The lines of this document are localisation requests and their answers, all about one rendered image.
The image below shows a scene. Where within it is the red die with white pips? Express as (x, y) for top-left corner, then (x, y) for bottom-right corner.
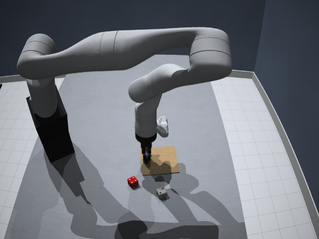
(127, 176), (139, 188)

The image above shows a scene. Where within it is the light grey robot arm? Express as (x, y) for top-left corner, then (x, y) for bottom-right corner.
(17, 27), (232, 137)

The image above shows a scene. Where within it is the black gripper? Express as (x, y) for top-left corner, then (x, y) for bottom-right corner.
(135, 132), (157, 164)

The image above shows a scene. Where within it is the tan flat mat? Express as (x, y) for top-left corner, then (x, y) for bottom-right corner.
(140, 146), (179, 176)

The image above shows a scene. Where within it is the white die with black pips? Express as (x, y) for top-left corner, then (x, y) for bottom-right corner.
(156, 187), (167, 199)

